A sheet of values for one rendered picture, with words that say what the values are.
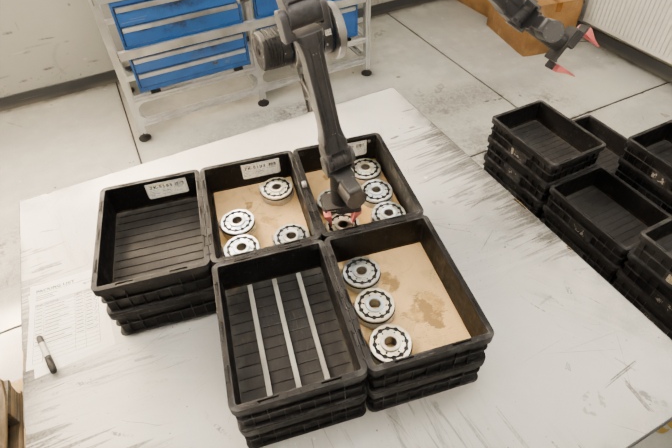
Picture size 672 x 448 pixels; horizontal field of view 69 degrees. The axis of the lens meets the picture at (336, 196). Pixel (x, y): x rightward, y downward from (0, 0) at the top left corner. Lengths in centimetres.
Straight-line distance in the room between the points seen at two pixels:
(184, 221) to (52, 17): 264
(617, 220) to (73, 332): 206
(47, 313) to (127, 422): 46
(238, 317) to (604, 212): 164
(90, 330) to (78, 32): 279
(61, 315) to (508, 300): 131
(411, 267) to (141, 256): 78
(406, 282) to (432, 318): 12
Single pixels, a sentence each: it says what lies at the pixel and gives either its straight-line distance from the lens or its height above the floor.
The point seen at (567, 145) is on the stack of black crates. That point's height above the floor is 49.
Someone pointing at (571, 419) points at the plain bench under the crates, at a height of 70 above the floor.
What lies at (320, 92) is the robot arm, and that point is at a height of 132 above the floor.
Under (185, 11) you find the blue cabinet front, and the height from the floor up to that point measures 75.
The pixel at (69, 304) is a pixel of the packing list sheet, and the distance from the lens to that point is 171.
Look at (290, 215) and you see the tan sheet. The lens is 153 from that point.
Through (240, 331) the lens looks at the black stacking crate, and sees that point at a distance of 131.
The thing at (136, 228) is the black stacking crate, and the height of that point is 83.
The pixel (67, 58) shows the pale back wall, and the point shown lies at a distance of 413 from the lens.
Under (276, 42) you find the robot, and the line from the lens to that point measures 224.
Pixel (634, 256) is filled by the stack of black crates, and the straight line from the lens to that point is 210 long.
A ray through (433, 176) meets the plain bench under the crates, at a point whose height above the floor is 70.
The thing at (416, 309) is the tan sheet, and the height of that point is 83.
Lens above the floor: 193
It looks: 44 degrees down
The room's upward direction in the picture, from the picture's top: 3 degrees counter-clockwise
